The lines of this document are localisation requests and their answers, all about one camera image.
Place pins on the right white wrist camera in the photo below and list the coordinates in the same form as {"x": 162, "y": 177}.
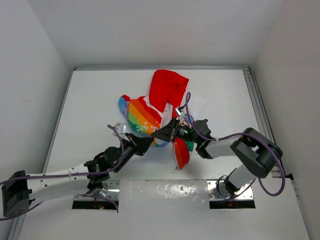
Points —
{"x": 180, "y": 112}

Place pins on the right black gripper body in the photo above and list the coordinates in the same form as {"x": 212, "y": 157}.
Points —
{"x": 178, "y": 131}

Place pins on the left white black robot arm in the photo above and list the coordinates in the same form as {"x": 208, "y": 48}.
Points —
{"x": 23, "y": 192}

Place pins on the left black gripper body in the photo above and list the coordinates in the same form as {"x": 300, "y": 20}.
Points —
{"x": 136, "y": 147}

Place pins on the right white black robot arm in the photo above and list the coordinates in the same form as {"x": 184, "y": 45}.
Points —
{"x": 257, "y": 154}

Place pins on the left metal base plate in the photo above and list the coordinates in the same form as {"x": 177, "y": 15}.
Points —
{"x": 110, "y": 191}

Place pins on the rainbow red child jacket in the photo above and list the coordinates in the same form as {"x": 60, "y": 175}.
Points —
{"x": 149, "y": 113}

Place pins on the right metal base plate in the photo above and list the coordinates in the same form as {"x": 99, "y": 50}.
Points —
{"x": 218, "y": 193}

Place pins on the metal base plate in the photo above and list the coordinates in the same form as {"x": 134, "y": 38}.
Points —
{"x": 218, "y": 193}
{"x": 110, "y": 191}

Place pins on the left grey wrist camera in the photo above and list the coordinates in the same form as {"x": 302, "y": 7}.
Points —
{"x": 121, "y": 129}

